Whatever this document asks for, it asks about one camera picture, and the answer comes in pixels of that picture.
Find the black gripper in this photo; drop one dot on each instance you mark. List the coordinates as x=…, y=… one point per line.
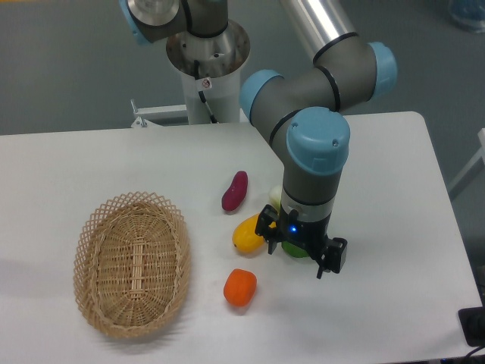
x=310, y=236

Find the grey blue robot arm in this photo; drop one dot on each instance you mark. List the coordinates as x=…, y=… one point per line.
x=300, y=119

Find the green toy fruit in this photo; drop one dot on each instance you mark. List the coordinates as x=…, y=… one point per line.
x=294, y=251

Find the white toy vegetable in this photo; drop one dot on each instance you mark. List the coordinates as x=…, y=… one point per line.
x=274, y=196

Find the yellow toy mango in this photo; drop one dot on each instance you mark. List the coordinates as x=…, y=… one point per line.
x=244, y=238

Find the orange toy fruit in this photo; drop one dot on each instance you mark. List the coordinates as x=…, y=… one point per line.
x=240, y=287

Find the purple toy sweet potato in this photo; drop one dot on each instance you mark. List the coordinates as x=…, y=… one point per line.
x=234, y=196

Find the woven wicker basket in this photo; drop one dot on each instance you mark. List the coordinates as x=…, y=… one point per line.
x=132, y=265

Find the black device at table edge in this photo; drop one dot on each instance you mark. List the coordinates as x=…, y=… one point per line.
x=472, y=323

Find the blue object top right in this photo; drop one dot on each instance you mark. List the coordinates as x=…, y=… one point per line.
x=467, y=14

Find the white metal frame bracket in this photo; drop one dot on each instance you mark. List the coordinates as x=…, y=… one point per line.
x=172, y=115

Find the white frame at right edge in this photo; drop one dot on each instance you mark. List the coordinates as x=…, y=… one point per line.
x=471, y=169

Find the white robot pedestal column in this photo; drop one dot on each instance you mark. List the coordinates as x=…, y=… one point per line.
x=210, y=72

